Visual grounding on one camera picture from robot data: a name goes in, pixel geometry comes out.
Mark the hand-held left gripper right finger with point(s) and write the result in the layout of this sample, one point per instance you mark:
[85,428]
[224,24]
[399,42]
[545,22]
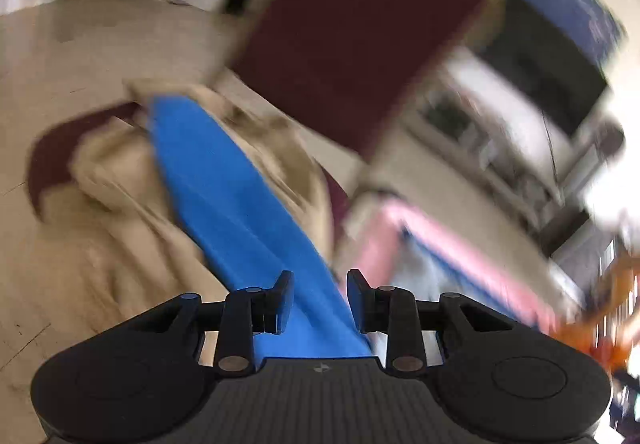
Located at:
[354,296]

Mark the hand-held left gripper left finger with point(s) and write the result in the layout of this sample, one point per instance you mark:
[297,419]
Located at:
[286,300]

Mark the blue cloth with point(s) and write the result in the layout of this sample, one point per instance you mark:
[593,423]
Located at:
[235,214]

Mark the pink blanket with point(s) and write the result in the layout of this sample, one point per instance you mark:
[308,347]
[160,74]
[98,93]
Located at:
[450,254]

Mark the beige cloth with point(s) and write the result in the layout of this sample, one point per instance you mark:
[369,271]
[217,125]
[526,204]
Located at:
[125,234]

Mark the white media shelf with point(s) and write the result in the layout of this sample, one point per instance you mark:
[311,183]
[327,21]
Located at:
[505,164]

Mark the maroon gold-framed chair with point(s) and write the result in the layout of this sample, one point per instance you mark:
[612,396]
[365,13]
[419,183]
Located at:
[360,39]

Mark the orange object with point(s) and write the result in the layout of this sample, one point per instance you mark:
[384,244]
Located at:
[612,304]

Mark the black television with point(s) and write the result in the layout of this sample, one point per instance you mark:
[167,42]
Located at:
[550,59]

